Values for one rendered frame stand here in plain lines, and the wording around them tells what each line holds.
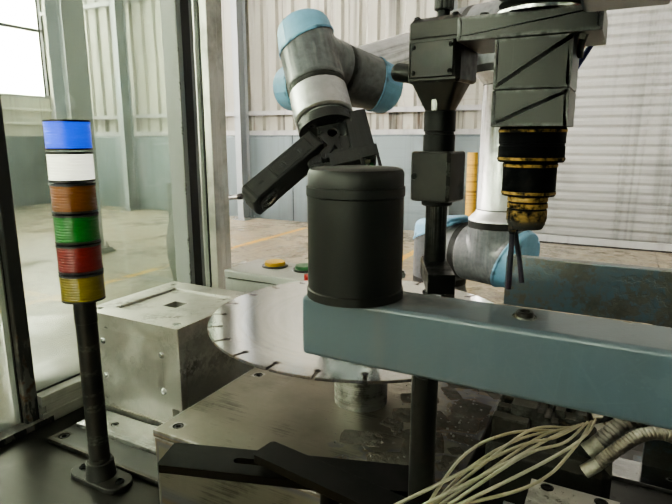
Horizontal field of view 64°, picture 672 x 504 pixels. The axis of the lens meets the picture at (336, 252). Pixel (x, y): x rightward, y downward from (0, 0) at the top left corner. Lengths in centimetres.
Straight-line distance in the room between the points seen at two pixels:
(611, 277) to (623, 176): 574
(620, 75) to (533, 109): 594
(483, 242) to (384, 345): 77
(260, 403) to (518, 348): 39
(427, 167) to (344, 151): 13
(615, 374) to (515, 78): 28
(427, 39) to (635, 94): 589
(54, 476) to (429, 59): 63
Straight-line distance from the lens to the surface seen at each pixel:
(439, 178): 55
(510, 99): 50
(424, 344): 31
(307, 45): 72
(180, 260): 99
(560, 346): 29
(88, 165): 62
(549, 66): 49
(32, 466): 80
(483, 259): 108
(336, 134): 70
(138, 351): 80
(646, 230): 647
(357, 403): 61
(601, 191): 643
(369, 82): 78
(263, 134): 796
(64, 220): 62
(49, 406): 89
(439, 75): 55
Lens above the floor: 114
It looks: 12 degrees down
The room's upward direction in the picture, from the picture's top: straight up
